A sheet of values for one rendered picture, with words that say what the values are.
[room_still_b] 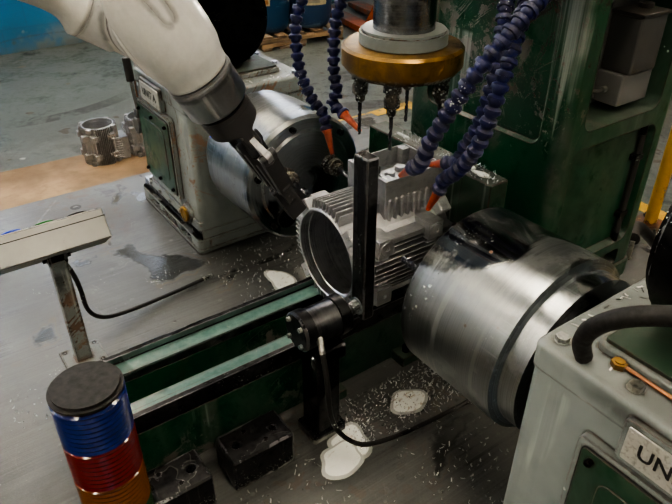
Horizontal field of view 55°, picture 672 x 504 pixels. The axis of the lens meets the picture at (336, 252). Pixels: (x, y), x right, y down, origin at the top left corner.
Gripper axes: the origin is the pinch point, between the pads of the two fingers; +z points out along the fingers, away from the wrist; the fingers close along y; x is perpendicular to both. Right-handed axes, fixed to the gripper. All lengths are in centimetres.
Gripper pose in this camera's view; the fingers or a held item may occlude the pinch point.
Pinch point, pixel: (288, 198)
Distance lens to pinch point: 103.4
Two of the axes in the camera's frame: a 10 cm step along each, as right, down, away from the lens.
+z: 4.1, 5.7, 7.1
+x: -7.1, 6.9, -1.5
